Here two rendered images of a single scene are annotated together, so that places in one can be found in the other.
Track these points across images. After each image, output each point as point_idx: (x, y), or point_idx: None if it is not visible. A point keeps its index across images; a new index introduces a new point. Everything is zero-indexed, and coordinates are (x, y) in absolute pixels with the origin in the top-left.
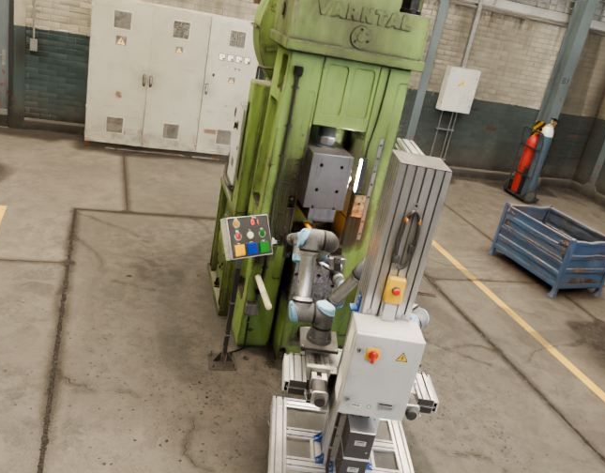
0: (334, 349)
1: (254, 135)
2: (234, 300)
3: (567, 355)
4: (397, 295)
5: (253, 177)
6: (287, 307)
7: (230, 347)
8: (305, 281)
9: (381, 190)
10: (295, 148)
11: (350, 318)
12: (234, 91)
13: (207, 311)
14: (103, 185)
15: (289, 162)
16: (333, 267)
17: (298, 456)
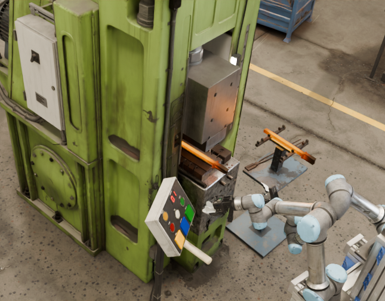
0: (349, 300)
1: (91, 76)
2: (162, 269)
3: (347, 104)
4: None
5: (100, 120)
6: (199, 234)
7: (144, 291)
8: (322, 268)
9: (246, 73)
10: (177, 87)
11: (373, 276)
12: None
13: (79, 258)
14: None
15: (172, 105)
16: (266, 195)
17: None
